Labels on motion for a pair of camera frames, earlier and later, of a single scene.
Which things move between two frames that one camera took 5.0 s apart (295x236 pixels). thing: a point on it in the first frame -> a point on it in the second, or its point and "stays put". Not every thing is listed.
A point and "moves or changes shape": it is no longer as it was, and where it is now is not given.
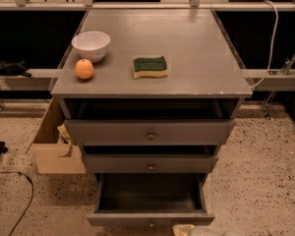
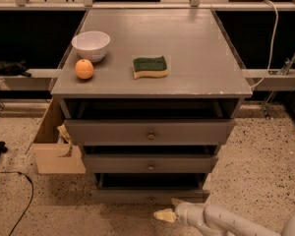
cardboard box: (54, 154) stays put
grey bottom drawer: (150, 200) moves or changes shape
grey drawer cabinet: (150, 94) stays put
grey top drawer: (150, 132) stays put
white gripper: (183, 230) -> (183, 212)
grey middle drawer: (148, 163) stays put
